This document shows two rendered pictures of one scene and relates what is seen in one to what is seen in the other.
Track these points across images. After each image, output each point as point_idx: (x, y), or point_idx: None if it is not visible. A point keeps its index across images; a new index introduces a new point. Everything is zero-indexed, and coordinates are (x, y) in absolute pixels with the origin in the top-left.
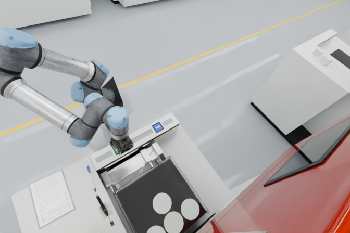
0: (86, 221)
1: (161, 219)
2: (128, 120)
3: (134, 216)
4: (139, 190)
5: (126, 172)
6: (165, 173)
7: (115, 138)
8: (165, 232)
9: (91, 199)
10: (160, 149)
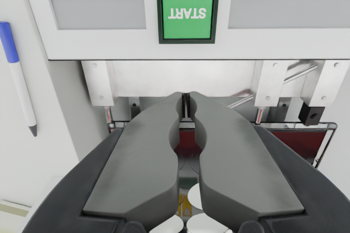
0: (5, 179)
1: (190, 212)
2: None
3: None
4: (178, 153)
5: (173, 88)
6: None
7: None
8: (182, 227)
9: (22, 144)
10: (335, 90)
